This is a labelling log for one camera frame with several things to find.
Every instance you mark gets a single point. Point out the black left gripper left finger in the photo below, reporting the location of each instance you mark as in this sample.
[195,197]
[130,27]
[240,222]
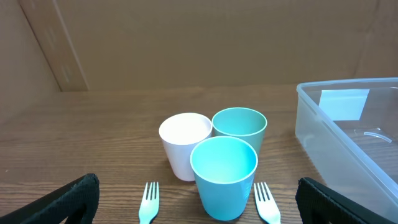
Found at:
[76,202]

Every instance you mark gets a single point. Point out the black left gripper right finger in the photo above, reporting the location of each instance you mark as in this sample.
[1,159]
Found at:
[318,204]

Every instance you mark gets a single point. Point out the clear plastic container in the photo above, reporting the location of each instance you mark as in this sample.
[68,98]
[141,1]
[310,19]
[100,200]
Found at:
[348,128]

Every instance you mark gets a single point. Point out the white fork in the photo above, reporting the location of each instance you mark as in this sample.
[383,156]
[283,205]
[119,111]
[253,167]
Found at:
[265,203]

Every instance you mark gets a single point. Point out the light blue fork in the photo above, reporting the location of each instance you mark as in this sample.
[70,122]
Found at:
[150,203]

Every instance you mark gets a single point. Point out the blue cup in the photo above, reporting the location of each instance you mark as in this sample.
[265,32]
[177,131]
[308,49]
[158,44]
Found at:
[224,168]

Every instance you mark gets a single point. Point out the green cup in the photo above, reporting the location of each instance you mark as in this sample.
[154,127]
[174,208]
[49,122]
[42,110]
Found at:
[244,123]

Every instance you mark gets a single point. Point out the white cup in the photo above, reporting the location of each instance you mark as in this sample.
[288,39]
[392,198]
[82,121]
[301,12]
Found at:
[180,133]

